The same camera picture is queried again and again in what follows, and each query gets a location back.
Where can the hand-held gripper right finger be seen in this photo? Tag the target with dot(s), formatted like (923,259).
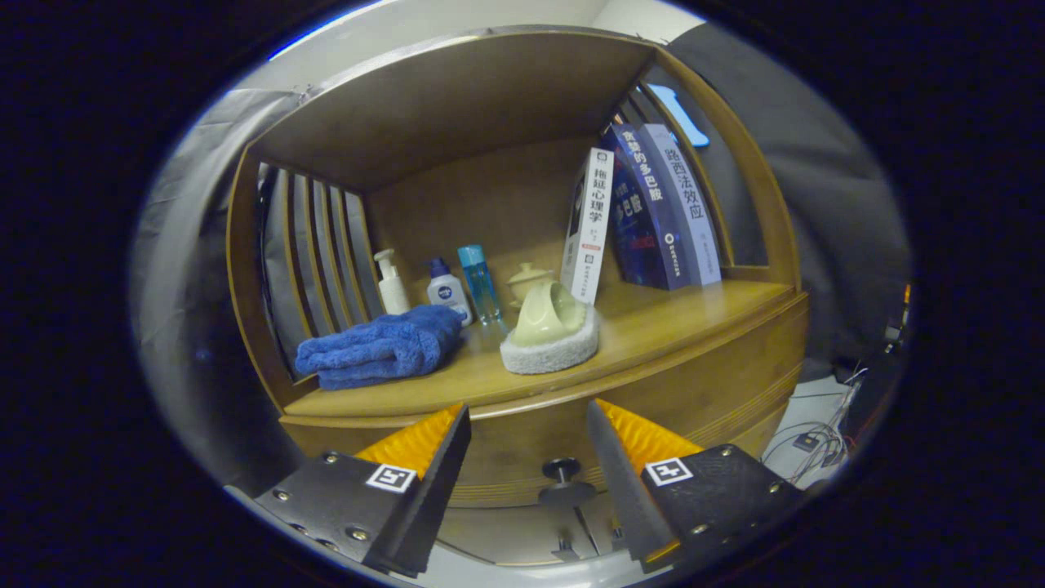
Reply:
(624,490)

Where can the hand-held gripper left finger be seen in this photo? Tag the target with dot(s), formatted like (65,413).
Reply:
(437,490)

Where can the black round drawer knob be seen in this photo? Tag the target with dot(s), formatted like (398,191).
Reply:
(563,469)

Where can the pale green scrub brush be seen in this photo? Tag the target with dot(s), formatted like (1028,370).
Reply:
(547,327)

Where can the wooden countertop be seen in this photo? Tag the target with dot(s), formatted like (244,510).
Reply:
(653,327)

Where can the wooden cabinet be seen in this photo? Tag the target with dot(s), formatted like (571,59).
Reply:
(457,98)

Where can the blue folded towel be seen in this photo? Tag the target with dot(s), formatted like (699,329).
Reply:
(375,351)

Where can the white bottle with blue cap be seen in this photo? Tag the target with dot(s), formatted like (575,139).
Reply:
(447,294)

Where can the white pump bottle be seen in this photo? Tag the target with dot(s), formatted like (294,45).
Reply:
(393,294)

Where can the clear blue bottle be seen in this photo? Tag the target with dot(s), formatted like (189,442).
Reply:
(478,282)

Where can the cream lidded teacup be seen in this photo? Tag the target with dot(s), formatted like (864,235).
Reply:
(526,282)

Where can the white book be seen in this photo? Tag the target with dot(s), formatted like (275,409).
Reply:
(592,229)

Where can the dark blue book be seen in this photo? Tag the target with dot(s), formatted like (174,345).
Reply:
(645,220)

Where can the pale lavender book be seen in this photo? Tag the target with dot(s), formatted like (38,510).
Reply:
(690,204)

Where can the black device with orange tip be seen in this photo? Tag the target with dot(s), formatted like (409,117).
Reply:
(898,327)

